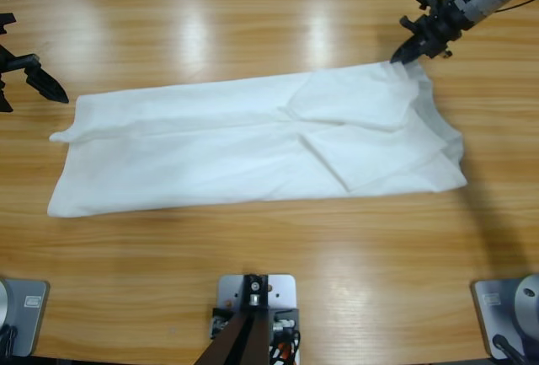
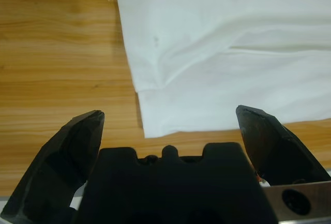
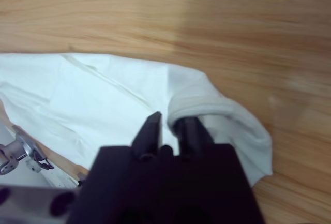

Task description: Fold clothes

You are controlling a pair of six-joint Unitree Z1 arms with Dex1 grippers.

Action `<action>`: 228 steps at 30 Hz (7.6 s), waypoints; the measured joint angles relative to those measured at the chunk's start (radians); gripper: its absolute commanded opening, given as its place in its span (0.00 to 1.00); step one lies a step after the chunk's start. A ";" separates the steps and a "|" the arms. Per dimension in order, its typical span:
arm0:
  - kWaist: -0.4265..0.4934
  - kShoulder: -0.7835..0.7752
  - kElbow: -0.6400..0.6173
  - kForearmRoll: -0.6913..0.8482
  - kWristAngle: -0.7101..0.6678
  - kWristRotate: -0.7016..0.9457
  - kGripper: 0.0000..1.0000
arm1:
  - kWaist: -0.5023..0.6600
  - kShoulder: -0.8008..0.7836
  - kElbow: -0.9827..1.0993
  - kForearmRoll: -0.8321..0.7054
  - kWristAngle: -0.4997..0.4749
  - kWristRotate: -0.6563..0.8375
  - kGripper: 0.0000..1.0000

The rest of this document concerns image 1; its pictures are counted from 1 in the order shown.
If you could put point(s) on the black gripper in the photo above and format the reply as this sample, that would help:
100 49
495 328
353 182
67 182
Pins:
6 61
438 30

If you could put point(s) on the white t-shirt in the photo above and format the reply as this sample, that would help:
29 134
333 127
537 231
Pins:
210 141

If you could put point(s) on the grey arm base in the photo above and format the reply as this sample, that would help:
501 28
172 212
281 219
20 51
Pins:
497 310
29 318

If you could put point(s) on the white mounting block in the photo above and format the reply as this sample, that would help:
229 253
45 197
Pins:
282 291

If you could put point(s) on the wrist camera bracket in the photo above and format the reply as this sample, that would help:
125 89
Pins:
427 0
6 21

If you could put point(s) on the dark brown post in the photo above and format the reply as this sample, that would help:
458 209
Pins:
252 339

